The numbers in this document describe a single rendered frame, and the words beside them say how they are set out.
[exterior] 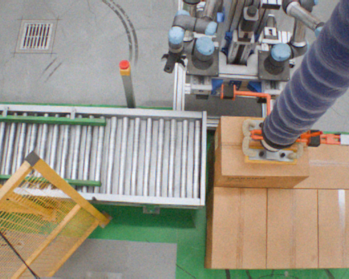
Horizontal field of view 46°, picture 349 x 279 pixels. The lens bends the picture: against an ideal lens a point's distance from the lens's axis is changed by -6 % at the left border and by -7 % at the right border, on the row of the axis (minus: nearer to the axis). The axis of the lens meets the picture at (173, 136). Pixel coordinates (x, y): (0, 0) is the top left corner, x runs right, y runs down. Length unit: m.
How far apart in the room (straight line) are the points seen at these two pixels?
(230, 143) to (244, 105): 0.95
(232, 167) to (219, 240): 0.60
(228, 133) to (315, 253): 1.13
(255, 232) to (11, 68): 2.71
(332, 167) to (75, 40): 2.62
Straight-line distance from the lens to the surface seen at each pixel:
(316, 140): 2.76
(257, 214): 3.24
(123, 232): 3.71
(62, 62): 4.24
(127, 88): 3.27
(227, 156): 2.86
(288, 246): 3.27
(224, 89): 2.72
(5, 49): 4.48
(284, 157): 2.79
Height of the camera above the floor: 3.69
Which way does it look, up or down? 73 degrees down
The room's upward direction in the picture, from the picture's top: 5 degrees clockwise
